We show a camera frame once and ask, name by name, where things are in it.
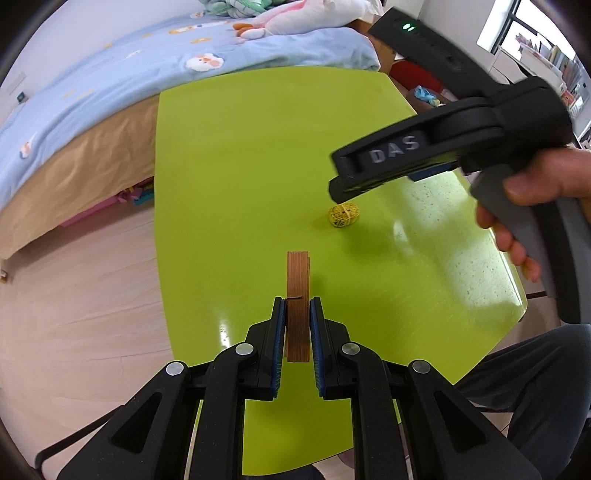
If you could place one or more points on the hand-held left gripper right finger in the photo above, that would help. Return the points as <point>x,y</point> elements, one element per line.
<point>317,350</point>

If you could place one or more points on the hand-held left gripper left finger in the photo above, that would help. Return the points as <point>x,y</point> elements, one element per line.
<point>278,350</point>

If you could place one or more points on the brown wooden block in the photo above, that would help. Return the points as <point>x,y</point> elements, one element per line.
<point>298,277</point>

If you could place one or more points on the yellow rubber band ball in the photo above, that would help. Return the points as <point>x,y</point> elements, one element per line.
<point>344,216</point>

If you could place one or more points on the person's right hand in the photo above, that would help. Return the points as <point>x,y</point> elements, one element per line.
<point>554,177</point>

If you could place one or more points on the teal soft toy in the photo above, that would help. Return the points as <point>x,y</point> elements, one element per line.
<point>427,94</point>

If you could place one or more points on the red storage box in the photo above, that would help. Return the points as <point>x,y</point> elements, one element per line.
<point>415,74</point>

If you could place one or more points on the window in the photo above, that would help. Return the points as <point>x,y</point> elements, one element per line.
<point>517,23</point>

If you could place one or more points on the row of books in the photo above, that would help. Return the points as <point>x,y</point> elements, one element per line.
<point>563,64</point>

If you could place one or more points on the pink white plush toy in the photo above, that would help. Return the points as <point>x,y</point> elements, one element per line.
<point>314,14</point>

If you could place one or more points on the person's dark trouser leg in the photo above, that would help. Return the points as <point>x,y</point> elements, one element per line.
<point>531,392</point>

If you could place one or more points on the pink toys under bed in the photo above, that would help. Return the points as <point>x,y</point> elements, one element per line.
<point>120,198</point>

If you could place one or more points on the green plush toy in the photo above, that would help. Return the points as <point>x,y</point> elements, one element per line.
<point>240,5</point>

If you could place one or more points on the bed with blue blanket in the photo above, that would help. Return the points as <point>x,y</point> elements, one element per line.
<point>138,69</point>

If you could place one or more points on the wooden bed post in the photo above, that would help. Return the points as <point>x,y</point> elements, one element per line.
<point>383,53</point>

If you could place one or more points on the tan bed frame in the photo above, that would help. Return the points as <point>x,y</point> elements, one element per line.
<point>83,175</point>

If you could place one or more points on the white wall switch plate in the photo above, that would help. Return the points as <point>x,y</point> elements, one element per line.
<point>16,82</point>

